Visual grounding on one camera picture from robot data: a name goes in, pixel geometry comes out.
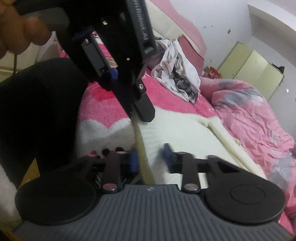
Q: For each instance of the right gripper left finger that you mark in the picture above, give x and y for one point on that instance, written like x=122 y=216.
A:
x=121 y=168

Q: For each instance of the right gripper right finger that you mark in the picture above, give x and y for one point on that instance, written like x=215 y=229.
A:
x=185 y=164

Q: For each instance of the cream fleece sweater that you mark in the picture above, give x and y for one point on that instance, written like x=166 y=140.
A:
x=185 y=132

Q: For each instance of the pile of white clothes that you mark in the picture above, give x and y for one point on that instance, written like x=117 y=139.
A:
x=170 y=67

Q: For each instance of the left hand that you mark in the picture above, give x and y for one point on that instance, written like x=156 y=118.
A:
x=18 y=33

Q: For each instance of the pink floral bed blanket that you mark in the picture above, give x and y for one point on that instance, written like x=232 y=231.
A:
x=103 y=108

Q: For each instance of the pink white bed headboard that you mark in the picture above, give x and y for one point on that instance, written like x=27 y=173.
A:
x=167 y=22

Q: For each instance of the pink grey floral duvet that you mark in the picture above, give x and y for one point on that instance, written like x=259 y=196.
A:
x=247 y=114

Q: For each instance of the dark red cushion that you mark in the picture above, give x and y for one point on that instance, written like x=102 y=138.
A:
x=191 y=54

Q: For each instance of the black trouser leg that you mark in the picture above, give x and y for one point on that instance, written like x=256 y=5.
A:
x=39 y=114

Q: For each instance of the red snack bag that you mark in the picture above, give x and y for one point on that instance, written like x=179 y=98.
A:
x=212 y=73

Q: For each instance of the yellow-green wardrobe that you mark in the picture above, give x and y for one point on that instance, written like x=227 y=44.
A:
x=247 y=65

